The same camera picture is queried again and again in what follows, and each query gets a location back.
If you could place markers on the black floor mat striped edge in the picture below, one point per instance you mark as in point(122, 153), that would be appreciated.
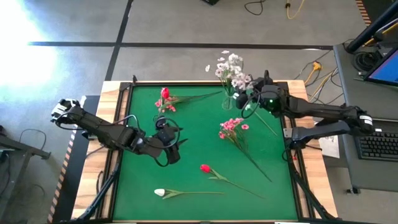
point(73, 177)

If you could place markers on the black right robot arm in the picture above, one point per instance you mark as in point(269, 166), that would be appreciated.
point(326, 110)

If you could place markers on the clear glass vase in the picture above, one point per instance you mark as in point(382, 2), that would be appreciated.
point(158, 119)
point(227, 104)

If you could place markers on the small black frame clamp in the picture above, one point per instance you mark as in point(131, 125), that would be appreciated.
point(134, 80)

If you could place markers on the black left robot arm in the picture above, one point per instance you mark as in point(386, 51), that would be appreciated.
point(102, 132)

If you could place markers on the black slanted pole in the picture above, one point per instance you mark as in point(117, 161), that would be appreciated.
point(370, 31)

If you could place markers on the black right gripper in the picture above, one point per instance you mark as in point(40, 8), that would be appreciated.
point(273, 105)

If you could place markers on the grey metal clamp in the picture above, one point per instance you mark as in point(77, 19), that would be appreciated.
point(87, 135)

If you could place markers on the laptop with blue screen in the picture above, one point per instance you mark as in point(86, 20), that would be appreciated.
point(387, 70)

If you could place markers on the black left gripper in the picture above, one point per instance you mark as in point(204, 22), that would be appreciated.
point(164, 140)

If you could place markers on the green table mat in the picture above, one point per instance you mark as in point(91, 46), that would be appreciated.
point(202, 205)

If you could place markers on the pink blossom spray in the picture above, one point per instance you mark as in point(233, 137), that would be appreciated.
point(230, 126)
point(183, 99)

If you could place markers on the black keyboard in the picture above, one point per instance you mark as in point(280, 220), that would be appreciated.
point(379, 144)

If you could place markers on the black diagonal frame strut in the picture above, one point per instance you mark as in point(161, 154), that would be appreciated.
point(100, 195)
point(311, 199)

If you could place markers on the black table frame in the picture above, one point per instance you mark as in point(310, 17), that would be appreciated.
point(125, 86)

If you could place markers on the grey metal stand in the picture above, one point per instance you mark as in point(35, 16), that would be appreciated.
point(25, 149)

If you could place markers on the white artificial tulip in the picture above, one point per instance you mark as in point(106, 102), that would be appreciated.
point(247, 107)
point(159, 192)

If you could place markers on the grey keyboard shelf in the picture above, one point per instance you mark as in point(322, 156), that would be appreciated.
point(373, 174)

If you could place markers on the left clear glass vase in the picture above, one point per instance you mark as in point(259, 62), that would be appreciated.
point(158, 119)

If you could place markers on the white paper sheet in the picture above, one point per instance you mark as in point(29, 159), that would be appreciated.
point(331, 149)

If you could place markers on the grey desk top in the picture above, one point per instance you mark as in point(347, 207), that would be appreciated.
point(351, 93)

